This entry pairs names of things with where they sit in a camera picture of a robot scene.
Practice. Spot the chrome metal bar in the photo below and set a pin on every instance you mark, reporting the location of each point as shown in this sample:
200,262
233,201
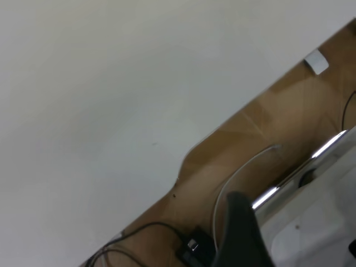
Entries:
322,150

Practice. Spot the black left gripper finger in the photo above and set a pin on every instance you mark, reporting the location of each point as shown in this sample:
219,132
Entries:
239,242

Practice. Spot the black power adapter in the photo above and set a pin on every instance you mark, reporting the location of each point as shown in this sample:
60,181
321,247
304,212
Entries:
194,254

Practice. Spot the white robot base platform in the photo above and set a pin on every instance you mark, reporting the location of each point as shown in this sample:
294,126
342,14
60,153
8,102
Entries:
320,222

